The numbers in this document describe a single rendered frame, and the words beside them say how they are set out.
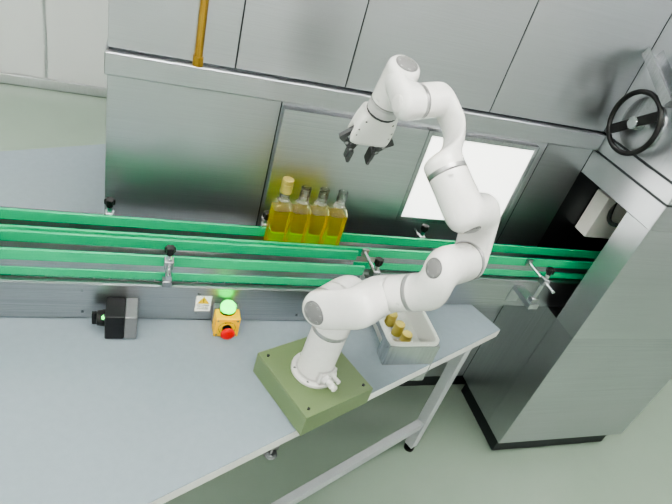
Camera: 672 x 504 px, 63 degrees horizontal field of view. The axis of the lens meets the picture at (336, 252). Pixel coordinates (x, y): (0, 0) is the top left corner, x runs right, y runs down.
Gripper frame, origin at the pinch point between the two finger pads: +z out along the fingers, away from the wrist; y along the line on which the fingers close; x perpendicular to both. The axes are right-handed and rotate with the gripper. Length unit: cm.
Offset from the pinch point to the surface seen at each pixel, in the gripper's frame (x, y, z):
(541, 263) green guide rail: 2, -87, 41
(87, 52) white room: -271, 95, 207
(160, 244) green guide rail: 5, 45, 40
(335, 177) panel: -18.7, -6.8, 30.5
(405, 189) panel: -18.4, -32.3, 32.1
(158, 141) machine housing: -22, 47, 28
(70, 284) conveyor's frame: 16, 67, 44
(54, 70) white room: -265, 117, 224
